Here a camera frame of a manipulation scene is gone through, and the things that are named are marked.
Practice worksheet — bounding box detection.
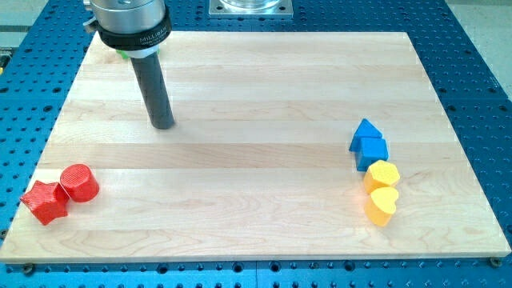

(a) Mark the red star block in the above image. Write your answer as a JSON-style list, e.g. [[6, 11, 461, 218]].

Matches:
[[20, 181, 70, 226]]

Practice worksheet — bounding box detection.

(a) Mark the yellow heart block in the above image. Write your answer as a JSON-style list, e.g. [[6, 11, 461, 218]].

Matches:
[[364, 187, 399, 226]]

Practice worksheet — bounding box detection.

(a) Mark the red cylinder block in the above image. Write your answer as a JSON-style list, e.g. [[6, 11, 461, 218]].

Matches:
[[60, 163, 99, 202]]

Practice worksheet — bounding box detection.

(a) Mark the light wooden board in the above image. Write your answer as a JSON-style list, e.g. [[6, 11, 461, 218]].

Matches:
[[1, 31, 510, 263]]

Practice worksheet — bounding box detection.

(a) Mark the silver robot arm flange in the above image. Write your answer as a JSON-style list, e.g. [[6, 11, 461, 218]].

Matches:
[[83, 0, 172, 58]]

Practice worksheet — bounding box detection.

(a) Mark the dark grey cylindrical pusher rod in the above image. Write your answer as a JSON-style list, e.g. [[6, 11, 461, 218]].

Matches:
[[130, 53, 174, 130]]

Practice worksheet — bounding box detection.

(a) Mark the blue cube block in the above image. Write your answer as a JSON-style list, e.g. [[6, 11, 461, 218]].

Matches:
[[355, 138, 389, 172]]

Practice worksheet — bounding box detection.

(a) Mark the blue triangle block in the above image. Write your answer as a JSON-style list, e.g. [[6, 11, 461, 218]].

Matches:
[[349, 118, 382, 152]]

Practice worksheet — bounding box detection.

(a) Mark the yellow hexagon block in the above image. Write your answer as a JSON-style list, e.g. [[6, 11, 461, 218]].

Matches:
[[363, 160, 401, 194]]

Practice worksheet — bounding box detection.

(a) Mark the blue perforated metal table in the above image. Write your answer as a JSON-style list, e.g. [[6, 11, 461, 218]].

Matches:
[[1, 1, 511, 287]]

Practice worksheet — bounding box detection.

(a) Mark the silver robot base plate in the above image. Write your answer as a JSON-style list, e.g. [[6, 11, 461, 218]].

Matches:
[[208, 0, 294, 18]]

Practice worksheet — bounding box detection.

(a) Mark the green block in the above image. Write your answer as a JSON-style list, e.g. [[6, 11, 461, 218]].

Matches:
[[116, 50, 130, 60]]

